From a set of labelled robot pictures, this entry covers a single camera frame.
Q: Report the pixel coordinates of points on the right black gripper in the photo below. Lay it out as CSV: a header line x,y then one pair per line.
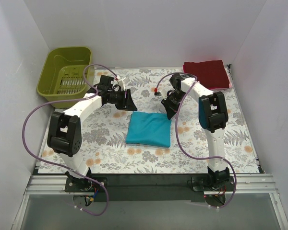
x,y
171,104

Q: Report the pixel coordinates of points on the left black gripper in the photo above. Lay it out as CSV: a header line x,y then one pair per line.
x,y
124,99

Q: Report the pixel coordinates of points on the teal t shirt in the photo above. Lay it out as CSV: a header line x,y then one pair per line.
x,y
152,129

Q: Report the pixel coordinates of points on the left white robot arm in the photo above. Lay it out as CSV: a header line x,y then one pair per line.
x,y
65,129

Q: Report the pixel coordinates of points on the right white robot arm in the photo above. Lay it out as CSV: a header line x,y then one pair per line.
x,y
212,115

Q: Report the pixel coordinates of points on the floral patterned table mat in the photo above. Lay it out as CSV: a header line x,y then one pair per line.
x,y
104,149

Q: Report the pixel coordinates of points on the dark red folded t shirt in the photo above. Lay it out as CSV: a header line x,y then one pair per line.
x,y
211,74

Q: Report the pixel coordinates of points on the pink folded t shirt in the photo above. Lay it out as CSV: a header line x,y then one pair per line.
x,y
229,85

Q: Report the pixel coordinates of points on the olive green plastic basket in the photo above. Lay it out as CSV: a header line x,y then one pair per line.
x,y
62,75

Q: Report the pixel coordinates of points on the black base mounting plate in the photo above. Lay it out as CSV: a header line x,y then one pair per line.
x,y
155,187

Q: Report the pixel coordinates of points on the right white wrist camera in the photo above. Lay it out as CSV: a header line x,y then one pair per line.
x,y
162,93

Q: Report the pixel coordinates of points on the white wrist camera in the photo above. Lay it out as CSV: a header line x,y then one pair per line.
x,y
122,82
162,93

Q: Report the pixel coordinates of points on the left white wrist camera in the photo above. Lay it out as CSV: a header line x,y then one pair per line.
x,y
122,82

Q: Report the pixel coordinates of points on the aluminium frame rail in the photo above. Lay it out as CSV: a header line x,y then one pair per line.
x,y
46,185

